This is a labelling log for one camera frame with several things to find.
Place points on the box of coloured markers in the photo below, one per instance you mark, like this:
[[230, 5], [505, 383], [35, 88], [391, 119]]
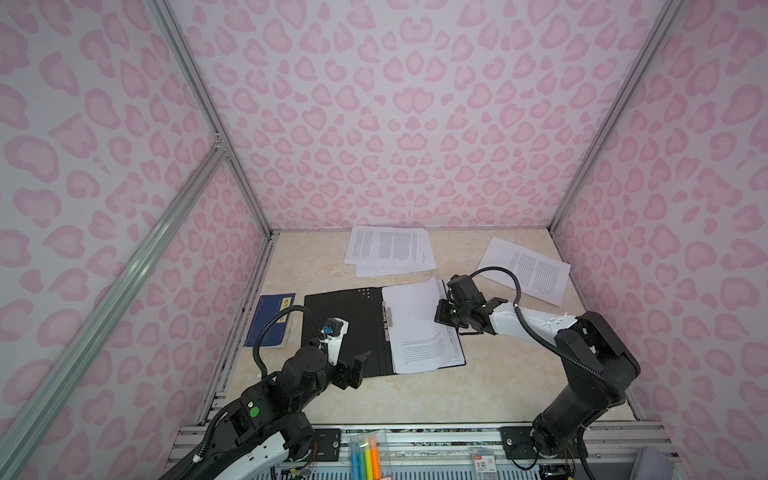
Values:
[[369, 456]]

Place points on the small red white label box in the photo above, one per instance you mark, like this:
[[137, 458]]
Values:
[[484, 464]]

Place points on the grey cloth at corner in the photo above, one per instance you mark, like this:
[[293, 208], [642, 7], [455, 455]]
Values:
[[651, 464]]

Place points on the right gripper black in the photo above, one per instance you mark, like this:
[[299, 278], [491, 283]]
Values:
[[440, 317]]

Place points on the blue paperback book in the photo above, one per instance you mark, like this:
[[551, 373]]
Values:
[[267, 307]]

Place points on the aluminium diagonal frame bar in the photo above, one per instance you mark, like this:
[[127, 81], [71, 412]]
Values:
[[39, 413]]

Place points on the aluminium frame corner post right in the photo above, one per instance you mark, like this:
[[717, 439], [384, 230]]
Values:
[[664, 25]]

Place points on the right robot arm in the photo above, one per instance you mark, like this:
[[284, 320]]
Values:
[[598, 366]]

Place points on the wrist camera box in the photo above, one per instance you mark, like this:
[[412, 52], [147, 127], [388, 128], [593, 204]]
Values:
[[462, 290], [333, 333]]

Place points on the orange and black folder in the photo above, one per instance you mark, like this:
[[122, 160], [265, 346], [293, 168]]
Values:
[[368, 319]]

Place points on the aluminium frame corner post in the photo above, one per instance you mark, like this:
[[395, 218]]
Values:
[[664, 25], [169, 25]]

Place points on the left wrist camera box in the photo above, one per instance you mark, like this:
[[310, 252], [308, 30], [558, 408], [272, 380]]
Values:
[[333, 333]]

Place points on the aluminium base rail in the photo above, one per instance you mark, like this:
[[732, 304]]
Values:
[[444, 451]]

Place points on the aluminium frame corner post left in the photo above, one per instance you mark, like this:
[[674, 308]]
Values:
[[169, 25]]

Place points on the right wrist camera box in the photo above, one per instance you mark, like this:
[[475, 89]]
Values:
[[462, 290]]

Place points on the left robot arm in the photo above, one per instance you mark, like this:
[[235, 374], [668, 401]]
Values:
[[266, 425]]

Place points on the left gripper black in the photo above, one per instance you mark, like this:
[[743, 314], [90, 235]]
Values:
[[346, 378]]

